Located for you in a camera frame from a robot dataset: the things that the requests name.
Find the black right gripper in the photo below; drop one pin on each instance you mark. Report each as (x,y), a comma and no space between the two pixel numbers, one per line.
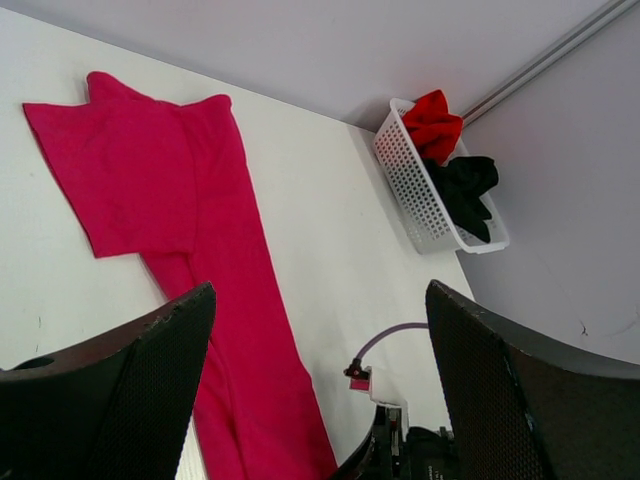
(522,405)

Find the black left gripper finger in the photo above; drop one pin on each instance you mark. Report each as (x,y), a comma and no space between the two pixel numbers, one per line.
(116,406)

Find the pink t shirt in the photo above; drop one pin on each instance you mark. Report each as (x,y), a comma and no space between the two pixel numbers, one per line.
(171,184)

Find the white plastic basket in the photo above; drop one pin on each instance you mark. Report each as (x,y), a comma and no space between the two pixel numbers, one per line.
(424,216)

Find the black t shirt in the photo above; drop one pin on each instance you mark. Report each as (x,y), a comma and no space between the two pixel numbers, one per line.
(461,183)

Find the red t shirt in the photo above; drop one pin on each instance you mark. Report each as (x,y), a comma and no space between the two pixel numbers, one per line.
(433,129)

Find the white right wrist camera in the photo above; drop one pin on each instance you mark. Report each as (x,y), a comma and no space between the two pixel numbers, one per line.
(380,385)

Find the right aluminium corner post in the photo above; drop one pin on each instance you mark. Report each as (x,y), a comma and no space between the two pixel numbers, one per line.
(604,17)

